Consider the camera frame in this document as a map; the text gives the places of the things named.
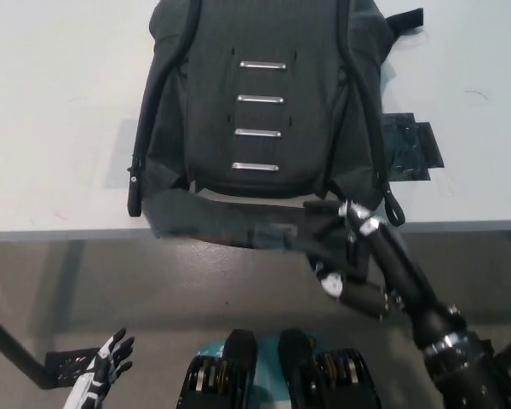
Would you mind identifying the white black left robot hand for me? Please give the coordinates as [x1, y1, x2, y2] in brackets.
[62, 327, 136, 409]

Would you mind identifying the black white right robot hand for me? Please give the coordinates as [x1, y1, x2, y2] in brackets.
[304, 199, 462, 349]

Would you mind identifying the dark grey fabric backpack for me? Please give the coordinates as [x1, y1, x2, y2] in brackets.
[126, 0, 426, 285]

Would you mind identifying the black perforated foot plate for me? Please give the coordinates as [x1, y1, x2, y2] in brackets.
[43, 348, 100, 389]

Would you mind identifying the black tape patch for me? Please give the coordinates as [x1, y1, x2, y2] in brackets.
[381, 112, 446, 183]

